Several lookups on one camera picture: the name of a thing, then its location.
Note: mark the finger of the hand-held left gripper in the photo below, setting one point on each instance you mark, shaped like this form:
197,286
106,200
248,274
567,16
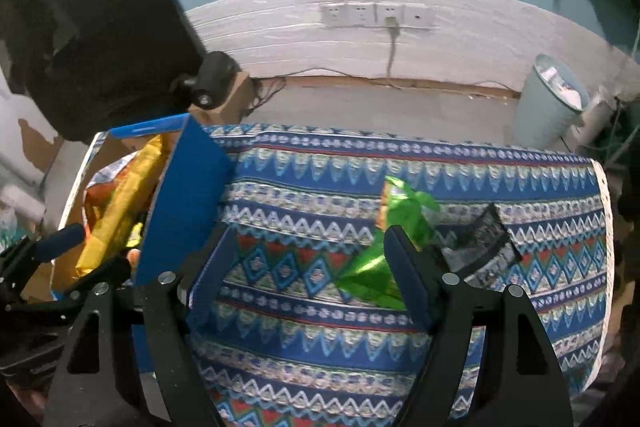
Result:
100,274
60,242

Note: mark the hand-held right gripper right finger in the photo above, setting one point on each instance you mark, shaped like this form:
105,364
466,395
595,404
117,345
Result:
407,277

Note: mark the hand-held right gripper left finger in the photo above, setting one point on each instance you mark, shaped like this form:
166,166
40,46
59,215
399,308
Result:
212,272

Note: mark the green snack packet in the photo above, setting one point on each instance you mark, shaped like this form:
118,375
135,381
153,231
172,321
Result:
372,274

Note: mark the orange snack packet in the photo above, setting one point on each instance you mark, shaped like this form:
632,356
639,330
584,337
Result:
97,207

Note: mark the gold snack packet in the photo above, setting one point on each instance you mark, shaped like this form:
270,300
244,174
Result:
125,202

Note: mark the blue cardboard box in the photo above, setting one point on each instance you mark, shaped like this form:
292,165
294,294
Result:
190,187

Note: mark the black barcode-back snack packet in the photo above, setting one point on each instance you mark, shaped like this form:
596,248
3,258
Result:
487,239

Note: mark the patterned blue tablecloth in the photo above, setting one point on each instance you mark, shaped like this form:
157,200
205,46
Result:
325,187

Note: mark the brown cardboard box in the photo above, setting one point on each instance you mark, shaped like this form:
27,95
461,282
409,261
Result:
235,99

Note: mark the black webcam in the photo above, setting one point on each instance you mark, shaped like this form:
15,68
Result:
212,77

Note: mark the pale blue trash bin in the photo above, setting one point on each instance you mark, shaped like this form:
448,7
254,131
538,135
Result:
542,112

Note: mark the black monitor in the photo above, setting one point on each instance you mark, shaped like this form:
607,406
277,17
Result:
100,17

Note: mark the white pipe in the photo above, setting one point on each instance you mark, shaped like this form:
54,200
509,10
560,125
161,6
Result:
597,124

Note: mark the white wall socket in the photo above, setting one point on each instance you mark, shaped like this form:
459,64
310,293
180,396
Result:
390,13
361,14
418,16
333,15

